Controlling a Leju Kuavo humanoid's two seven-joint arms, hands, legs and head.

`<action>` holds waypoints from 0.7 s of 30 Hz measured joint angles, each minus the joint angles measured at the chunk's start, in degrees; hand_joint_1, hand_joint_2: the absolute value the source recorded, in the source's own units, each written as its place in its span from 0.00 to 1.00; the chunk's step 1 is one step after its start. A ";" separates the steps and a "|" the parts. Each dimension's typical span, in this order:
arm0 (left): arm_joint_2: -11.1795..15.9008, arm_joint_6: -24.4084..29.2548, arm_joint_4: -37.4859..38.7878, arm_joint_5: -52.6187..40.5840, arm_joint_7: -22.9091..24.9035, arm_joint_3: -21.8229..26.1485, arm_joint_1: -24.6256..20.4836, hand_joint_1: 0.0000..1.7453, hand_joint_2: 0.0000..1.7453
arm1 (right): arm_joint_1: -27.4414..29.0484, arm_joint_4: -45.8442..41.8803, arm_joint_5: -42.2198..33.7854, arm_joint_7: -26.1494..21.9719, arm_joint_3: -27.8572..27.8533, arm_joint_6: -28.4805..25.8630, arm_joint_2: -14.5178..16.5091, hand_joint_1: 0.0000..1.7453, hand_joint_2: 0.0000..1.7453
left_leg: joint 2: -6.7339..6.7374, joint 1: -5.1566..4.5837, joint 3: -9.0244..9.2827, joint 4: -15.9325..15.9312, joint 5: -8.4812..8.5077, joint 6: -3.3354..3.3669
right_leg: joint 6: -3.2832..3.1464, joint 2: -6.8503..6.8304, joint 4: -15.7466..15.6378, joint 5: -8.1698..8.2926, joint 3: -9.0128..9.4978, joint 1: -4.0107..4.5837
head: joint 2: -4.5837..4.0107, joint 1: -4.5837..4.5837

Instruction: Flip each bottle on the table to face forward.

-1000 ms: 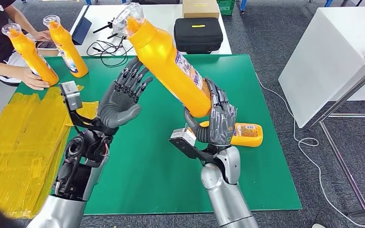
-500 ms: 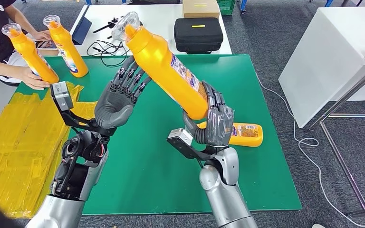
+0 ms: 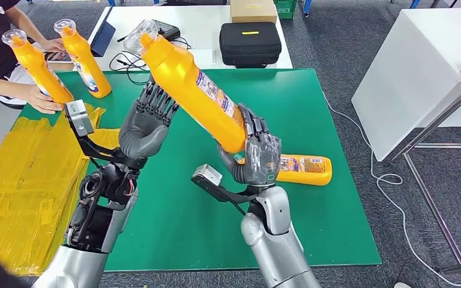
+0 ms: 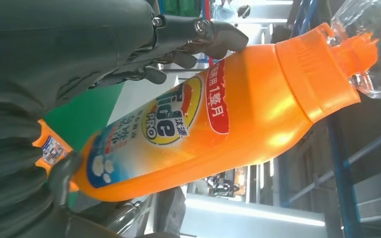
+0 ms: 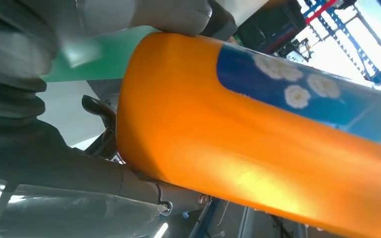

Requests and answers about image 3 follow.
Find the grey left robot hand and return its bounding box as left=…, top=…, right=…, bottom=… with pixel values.
left=118, top=81, right=181, bottom=161

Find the orange detergent bottle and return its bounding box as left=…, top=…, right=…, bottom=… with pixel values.
left=53, top=19, right=112, bottom=99
left=1, top=29, right=74, bottom=105
left=123, top=19, right=248, bottom=155
left=236, top=154, right=333, bottom=187

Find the smartphone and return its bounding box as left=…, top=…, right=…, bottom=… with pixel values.
left=45, top=52, right=72, bottom=64

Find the yellow taped sheet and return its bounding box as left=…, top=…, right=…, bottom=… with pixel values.
left=0, top=102, right=121, bottom=277

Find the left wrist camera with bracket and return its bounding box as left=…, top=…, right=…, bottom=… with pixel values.
left=63, top=99, right=136, bottom=164

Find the white floor cable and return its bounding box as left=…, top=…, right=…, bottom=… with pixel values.
left=322, top=93, right=461, bottom=288

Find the black remote controller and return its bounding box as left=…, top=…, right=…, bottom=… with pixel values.
left=117, top=20, right=181, bottom=43

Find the black carrying case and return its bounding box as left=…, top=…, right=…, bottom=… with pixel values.
left=218, top=22, right=283, bottom=69

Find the black cable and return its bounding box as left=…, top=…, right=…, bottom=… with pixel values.
left=107, top=36, right=192, bottom=85

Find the dark blue tablet cover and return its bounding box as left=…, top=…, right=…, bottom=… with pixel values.
left=89, top=5, right=116, bottom=58

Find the large white table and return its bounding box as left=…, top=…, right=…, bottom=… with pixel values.
left=350, top=8, right=461, bottom=163

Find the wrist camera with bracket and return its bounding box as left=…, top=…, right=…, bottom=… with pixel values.
left=191, top=164, right=255, bottom=205
left=63, top=99, right=136, bottom=164

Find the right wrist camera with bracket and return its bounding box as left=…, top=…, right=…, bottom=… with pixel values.
left=191, top=164, right=255, bottom=205

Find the green plastic crate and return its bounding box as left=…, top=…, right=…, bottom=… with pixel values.
left=273, top=0, right=297, bottom=19

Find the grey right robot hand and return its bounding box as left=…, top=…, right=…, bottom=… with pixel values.
left=217, top=104, right=283, bottom=188

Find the cardboard box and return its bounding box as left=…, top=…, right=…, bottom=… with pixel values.
left=229, top=0, right=278, bottom=24

